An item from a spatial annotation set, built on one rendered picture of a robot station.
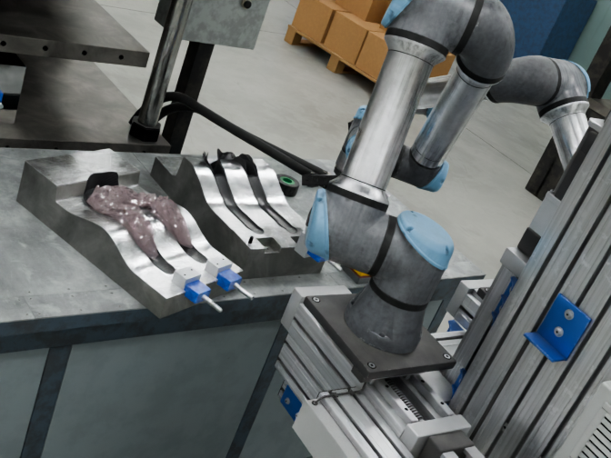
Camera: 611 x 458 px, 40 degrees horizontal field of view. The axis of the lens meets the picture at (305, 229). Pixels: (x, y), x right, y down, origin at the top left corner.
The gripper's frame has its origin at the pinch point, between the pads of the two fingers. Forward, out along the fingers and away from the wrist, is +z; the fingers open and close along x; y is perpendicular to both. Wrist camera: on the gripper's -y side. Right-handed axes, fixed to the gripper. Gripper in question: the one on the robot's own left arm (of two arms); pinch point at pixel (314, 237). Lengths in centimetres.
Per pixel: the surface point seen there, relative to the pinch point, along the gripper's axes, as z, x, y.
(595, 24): 4, 695, -248
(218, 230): 9.7, -10.0, -20.7
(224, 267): 7.3, -23.2, -4.0
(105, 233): 6.3, -44.3, -21.1
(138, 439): 63, -27, -8
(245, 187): 4.4, 5.5, -30.3
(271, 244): 8.0, -2.1, -9.5
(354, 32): 57, 393, -304
